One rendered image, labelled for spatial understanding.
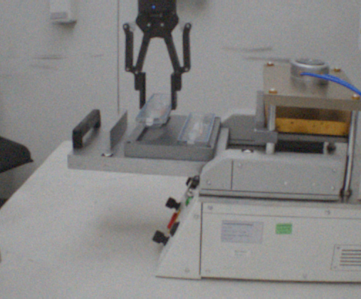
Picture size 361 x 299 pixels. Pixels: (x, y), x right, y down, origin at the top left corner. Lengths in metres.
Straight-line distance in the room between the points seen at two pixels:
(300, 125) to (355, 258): 0.27
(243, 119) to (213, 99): 1.37
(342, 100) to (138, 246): 0.53
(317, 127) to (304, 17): 1.55
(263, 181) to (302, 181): 0.07
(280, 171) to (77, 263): 0.45
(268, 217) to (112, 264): 0.33
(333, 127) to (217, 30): 1.58
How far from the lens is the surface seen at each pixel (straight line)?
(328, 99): 0.97
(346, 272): 1.08
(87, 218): 1.32
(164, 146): 1.04
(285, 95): 0.97
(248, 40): 2.54
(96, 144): 1.14
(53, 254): 1.18
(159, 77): 2.61
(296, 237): 1.03
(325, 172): 0.99
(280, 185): 0.99
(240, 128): 1.24
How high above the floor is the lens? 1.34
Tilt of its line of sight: 19 degrees down
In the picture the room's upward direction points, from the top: 1 degrees clockwise
